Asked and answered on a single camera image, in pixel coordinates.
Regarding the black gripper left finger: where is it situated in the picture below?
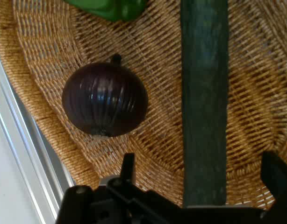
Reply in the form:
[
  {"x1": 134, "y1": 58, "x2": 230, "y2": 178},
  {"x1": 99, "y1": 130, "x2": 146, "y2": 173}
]
[{"x1": 106, "y1": 153, "x2": 184, "y2": 224}]

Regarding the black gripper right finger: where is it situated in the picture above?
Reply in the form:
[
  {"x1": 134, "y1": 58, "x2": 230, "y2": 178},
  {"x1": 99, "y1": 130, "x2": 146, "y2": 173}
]
[{"x1": 260, "y1": 151, "x2": 287, "y2": 224}]

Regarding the woven wicker basket with handles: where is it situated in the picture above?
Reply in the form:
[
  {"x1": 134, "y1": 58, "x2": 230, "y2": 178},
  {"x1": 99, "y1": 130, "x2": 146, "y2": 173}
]
[{"x1": 0, "y1": 0, "x2": 287, "y2": 210}]

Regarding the green bell pepper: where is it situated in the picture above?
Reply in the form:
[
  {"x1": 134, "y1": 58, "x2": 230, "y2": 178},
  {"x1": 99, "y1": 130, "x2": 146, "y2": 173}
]
[{"x1": 64, "y1": 0, "x2": 149, "y2": 23}]

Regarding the aluminium wall rail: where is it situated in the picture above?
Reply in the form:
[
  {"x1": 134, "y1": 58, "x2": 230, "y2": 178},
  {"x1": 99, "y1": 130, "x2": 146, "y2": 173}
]
[{"x1": 0, "y1": 44, "x2": 76, "y2": 224}]

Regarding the dark red onion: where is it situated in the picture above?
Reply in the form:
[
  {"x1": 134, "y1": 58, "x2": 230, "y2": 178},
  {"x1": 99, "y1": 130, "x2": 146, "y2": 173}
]
[{"x1": 61, "y1": 53, "x2": 149, "y2": 138}]

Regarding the long dark green cucumber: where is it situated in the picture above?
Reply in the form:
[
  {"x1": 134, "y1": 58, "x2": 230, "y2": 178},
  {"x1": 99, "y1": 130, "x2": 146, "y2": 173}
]
[{"x1": 180, "y1": 0, "x2": 230, "y2": 208}]

